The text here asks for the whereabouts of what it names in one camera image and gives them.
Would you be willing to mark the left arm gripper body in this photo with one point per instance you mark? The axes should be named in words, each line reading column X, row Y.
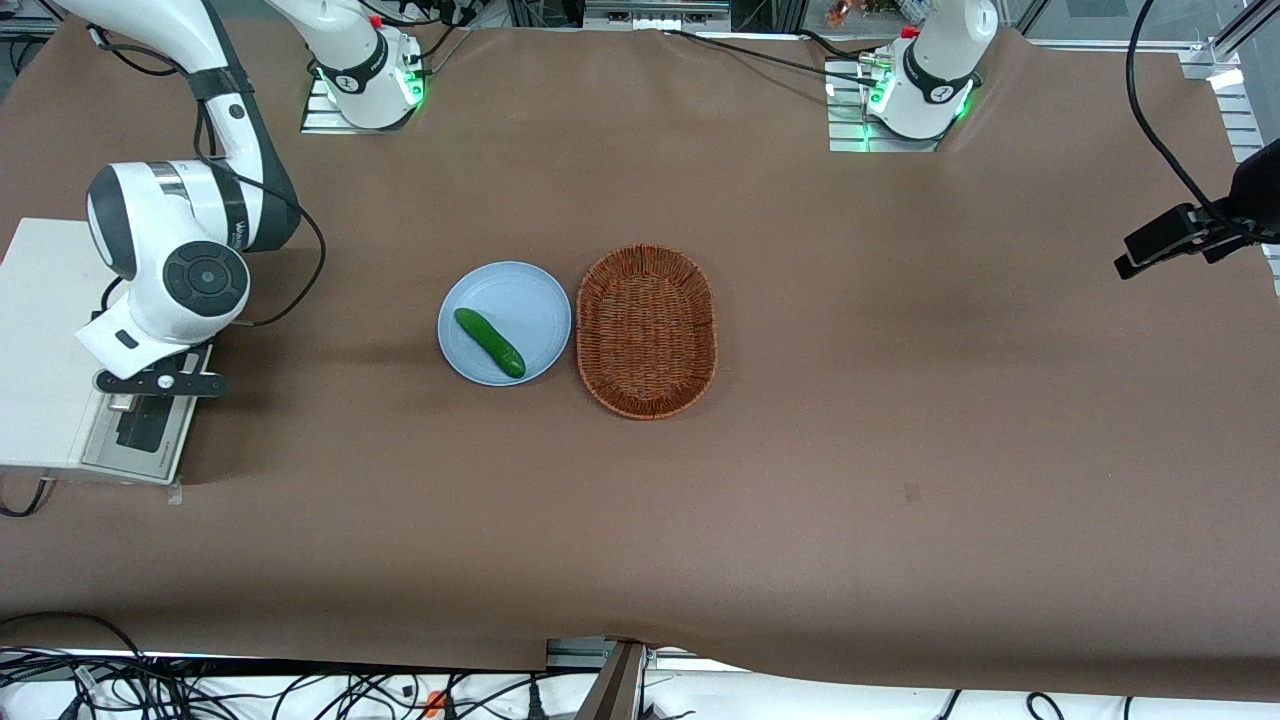
column 1256, row 196

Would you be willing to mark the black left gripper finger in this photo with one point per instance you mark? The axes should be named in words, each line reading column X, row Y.
column 1222, row 243
column 1160, row 242

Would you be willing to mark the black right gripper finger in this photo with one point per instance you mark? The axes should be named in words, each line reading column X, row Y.
column 128, row 385
column 195, row 384

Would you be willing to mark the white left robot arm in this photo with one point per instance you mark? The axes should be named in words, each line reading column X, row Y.
column 940, row 60

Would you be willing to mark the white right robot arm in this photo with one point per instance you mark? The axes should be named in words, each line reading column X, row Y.
column 200, row 280

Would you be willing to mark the white toaster oven body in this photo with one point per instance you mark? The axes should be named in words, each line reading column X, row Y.
column 40, row 380

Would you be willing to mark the clear tape piece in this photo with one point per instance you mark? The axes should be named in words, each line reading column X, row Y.
column 175, row 492

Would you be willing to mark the green cucumber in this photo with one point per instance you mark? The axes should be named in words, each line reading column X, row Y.
column 490, row 343

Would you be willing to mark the brown table cover sheet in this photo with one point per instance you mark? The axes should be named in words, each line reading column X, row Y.
column 900, row 400

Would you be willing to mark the light blue round plate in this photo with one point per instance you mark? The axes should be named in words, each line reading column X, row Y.
column 520, row 300

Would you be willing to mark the brown oval wicker basket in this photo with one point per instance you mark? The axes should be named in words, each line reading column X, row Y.
column 646, row 330

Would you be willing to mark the dark metal frame post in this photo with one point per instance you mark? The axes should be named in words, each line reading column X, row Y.
column 620, row 685

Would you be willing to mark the metal frame rail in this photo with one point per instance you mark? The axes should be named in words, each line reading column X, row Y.
column 655, row 14

